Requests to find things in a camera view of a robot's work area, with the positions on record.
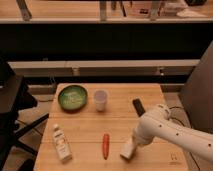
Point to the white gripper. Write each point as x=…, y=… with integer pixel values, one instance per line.
x=138, y=140

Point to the white sponge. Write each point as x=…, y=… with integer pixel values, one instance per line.
x=128, y=149

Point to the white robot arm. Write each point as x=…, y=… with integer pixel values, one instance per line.
x=155, y=123

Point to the green ceramic bowl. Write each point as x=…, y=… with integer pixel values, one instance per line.
x=72, y=97

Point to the red orange carrot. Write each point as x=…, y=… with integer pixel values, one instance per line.
x=105, y=146

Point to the translucent plastic cup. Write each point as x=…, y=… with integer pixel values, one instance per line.
x=100, y=100

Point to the grey panel at right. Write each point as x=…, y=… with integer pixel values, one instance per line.
x=197, y=94

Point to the white lotion bottle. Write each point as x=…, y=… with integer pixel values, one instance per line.
x=61, y=144

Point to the black office chair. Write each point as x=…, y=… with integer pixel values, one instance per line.
x=14, y=96

